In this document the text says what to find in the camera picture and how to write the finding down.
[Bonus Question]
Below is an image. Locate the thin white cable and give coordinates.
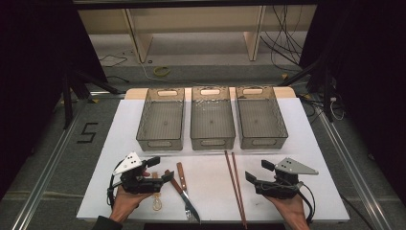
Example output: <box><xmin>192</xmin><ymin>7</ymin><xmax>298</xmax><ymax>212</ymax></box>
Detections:
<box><xmin>136</xmin><ymin>59</ymin><xmax>221</xmax><ymax>88</ymax></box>

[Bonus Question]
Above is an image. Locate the bundle of black cables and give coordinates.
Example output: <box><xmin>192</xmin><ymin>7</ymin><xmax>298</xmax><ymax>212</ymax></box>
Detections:
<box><xmin>259</xmin><ymin>4</ymin><xmax>309</xmax><ymax>72</ymax></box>

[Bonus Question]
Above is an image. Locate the light wooden desk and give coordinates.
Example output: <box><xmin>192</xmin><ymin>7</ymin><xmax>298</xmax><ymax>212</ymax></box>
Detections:
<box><xmin>78</xmin><ymin>4</ymin><xmax>318</xmax><ymax>63</ymax></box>

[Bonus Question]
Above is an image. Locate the black curtain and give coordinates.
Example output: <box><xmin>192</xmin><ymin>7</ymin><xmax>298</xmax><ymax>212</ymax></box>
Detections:
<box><xmin>299</xmin><ymin>0</ymin><xmax>406</xmax><ymax>205</ymax></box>
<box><xmin>0</xmin><ymin>0</ymin><xmax>108</xmax><ymax>200</ymax></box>

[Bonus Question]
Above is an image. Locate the wooden-handled knife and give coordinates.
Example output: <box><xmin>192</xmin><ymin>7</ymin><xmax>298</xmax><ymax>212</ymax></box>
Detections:
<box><xmin>164</xmin><ymin>169</ymin><xmax>201</xmax><ymax>224</ymax></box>

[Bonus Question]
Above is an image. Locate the yellow tape roll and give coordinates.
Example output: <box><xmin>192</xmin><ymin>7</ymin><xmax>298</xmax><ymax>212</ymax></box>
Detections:
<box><xmin>153</xmin><ymin>65</ymin><xmax>171</xmax><ymax>78</ymax></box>

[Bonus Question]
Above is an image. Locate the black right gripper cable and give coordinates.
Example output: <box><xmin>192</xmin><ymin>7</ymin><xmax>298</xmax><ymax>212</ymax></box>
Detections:
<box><xmin>298</xmin><ymin>182</ymin><xmax>317</xmax><ymax>224</ymax></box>

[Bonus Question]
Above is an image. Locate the aluminium floor rail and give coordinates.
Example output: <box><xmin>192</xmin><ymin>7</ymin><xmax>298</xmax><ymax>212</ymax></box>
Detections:
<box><xmin>315</xmin><ymin>104</ymin><xmax>395</xmax><ymax>230</ymax></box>
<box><xmin>10</xmin><ymin>99</ymin><xmax>89</xmax><ymax>230</ymax></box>

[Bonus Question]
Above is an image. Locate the grey translucent plastic bin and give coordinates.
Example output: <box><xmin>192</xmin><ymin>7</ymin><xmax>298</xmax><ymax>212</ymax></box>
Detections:
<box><xmin>235</xmin><ymin>85</ymin><xmax>289</xmax><ymax>150</ymax></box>
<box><xmin>136</xmin><ymin>87</ymin><xmax>186</xmax><ymax>151</ymax></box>
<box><xmin>190</xmin><ymin>85</ymin><xmax>237</xmax><ymax>151</ymax></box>

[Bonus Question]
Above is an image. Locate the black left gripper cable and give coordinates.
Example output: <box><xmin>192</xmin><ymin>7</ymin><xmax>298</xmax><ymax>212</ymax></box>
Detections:
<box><xmin>106</xmin><ymin>159</ymin><xmax>126</xmax><ymax>209</ymax></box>

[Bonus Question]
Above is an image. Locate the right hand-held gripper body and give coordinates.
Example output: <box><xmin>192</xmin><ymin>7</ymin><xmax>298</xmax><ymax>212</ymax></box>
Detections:
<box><xmin>255</xmin><ymin>157</ymin><xmax>320</xmax><ymax>199</ymax></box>

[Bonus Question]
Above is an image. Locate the wooden-handled fork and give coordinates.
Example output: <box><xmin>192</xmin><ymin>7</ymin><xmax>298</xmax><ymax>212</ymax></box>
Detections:
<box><xmin>176</xmin><ymin>162</ymin><xmax>195</xmax><ymax>223</ymax></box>

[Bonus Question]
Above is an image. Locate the person's dark left sleeve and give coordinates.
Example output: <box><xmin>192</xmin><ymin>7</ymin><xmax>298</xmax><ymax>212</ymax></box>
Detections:
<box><xmin>91</xmin><ymin>215</ymin><xmax>124</xmax><ymax>230</ymax></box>

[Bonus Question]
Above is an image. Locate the person's right hand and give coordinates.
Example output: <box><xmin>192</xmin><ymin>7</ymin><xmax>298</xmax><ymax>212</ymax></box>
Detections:
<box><xmin>266</xmin><ymin>193</ymin><xmax>311</xmax><ymax>230</ymax></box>

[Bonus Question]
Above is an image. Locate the person's left hand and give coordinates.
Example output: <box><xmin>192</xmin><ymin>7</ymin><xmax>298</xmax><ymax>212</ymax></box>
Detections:
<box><xmin>109</xmin><ymin>186</ymin><xmax>153</xmax><ymax>223</ymax></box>

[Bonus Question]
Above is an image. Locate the wooden-handled spoon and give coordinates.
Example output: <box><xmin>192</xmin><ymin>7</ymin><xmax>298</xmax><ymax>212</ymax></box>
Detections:
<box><xmin>151</xmin><ymin>172</ymin><xmax>164</xmax><ymax>212</ymax></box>

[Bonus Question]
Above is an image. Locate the black metal stand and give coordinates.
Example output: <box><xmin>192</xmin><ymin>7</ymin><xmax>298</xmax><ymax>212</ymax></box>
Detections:
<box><xmin>278</xmin><ymin>56</ymin><xmax>336</xmax><ymax>123</ymax></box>
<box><xmin>61</xmin><ymin>65</ymin><xmax>123</xmax><ymax>129</ymax></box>

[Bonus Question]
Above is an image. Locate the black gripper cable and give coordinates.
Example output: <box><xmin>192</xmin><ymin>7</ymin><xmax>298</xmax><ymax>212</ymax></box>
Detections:
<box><xmin>106</xmin><ymin>159</ymin><xmax>126</xmax><ymax>209</ymax></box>
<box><xmin>298</xmin><ymin>182</ymin><xmax>317</xmax><ymax>224</ymax></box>

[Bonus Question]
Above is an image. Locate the thin black cable loop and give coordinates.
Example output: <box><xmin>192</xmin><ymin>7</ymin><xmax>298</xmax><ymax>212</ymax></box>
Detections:
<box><xmin>98</xmin><ymin>53</ymin><xmax>129</xmax><ymax>69</ymax></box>

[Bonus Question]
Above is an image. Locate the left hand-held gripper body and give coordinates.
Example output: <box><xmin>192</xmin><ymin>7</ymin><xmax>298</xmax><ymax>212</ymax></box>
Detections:
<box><xmin>113</xmin><ymin>151</ymin><xmax>166</xmax><ymax>195</ymax></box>

